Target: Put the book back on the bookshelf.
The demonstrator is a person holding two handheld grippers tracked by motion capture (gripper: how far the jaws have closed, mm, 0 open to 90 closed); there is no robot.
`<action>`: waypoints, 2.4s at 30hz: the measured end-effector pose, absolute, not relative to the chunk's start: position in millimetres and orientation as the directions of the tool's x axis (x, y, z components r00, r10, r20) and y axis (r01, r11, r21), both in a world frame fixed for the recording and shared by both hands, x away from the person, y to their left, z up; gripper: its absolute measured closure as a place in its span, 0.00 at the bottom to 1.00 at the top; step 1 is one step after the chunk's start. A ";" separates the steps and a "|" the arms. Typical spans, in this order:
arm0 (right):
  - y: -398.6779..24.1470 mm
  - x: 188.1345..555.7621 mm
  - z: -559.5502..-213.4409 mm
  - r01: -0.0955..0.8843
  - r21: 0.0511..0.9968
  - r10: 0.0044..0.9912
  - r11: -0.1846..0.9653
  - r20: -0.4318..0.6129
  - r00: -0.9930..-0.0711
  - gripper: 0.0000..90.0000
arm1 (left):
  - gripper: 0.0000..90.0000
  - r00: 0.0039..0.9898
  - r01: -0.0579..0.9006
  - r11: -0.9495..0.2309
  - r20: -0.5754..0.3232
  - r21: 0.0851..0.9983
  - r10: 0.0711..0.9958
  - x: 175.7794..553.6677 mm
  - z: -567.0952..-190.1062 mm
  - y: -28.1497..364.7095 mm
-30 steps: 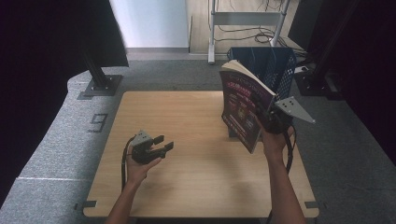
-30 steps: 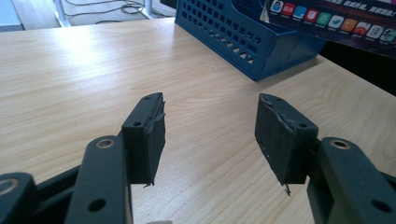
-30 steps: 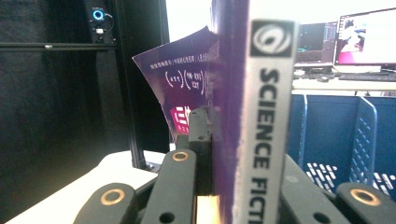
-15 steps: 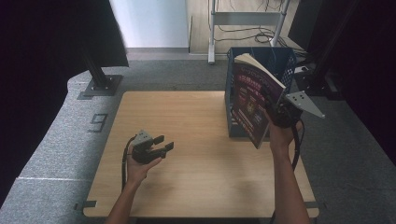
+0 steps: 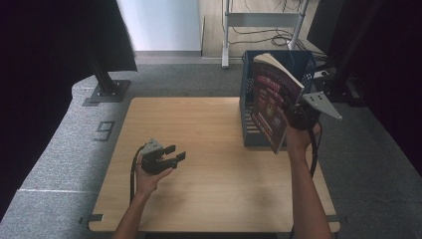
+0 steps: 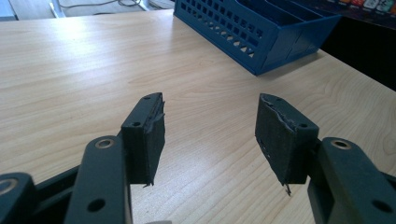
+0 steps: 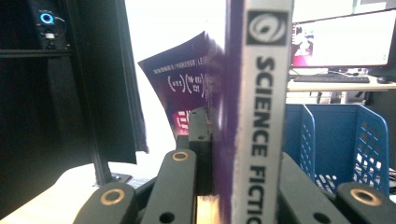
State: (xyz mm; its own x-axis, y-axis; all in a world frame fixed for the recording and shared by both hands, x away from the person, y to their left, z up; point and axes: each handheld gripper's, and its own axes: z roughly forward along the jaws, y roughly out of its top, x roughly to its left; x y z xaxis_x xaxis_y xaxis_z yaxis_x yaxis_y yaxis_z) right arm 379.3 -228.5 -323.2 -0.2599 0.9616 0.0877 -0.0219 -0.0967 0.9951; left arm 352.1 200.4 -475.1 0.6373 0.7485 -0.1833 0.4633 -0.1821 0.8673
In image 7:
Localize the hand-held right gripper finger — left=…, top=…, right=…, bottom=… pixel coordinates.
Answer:
left=177, top=106, right=217, bottom=198

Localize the purple magazine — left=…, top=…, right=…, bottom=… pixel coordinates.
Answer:
left=137, top=0, right=295, bottom=224

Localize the blue plastic file rack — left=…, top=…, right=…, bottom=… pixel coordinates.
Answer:
left=281, top=103, right=392, bottom=198

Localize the black curtain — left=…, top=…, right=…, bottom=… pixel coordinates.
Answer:
left=66, top=0, right=149, bottom=165

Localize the light wooden desk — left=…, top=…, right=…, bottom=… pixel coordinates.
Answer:
left=286, top=73, right=396, bottom=105

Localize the black keyboard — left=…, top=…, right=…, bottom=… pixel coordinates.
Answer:
left=292, top=75, right=372, bottom=85

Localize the computer monitor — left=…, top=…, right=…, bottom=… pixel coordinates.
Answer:
left=290, top=7, right=396, bottom=70

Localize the black metal post with base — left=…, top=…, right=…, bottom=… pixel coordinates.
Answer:
left=65, top=0, right=134, bottom=189

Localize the black device with blue ring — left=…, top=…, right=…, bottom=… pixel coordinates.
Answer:
left=28, top=0, right=69, bottom=51

